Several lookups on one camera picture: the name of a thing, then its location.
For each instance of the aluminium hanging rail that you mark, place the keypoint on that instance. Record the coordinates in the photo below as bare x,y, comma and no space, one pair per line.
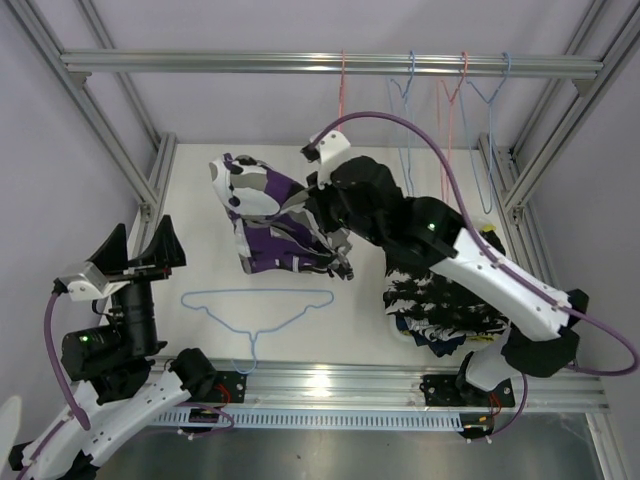
173,61

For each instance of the white plastic basket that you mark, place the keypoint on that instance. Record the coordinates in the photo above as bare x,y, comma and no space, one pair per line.
433,311

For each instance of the aluminium frame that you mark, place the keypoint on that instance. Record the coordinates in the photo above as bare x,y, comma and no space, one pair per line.
95,125

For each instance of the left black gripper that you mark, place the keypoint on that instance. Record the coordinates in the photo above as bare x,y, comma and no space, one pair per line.
163,249

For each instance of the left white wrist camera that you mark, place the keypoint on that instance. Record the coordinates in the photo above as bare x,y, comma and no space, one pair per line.
85,282

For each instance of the purple grey patterned trousers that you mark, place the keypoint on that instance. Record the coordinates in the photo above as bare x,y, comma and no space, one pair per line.
273,229

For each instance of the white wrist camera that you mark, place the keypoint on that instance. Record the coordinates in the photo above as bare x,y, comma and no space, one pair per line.
85,282
330,150

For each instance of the pink wire hanger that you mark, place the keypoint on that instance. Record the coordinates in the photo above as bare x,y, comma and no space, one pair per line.
342,84
443,94

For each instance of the black white floral trousers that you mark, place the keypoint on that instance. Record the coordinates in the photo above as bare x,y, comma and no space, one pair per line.
424,298

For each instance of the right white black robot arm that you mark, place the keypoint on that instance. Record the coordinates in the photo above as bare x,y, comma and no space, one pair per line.
425,234

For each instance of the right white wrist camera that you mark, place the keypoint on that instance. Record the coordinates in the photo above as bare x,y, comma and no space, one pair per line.
330,150

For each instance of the navy blue trousers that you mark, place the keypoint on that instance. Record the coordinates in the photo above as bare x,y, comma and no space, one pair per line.
438,347

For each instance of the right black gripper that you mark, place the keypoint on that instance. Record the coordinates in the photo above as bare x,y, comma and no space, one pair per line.
316,203

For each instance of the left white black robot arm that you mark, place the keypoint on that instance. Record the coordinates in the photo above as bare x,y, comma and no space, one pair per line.
104,371

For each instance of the white newspaper print trousers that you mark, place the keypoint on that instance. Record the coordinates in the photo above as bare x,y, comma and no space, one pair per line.
433,332

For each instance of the yellow-green trousers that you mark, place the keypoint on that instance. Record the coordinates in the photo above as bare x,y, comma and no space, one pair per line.
487,230

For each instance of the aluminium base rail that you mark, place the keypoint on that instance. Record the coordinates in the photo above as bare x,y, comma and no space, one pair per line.
291,385

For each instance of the light blue wire hanger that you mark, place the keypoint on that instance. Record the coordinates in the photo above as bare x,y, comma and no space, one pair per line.
487,202
255,313

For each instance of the slotted cable duct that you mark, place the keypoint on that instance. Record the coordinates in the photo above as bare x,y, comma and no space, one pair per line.
413,420

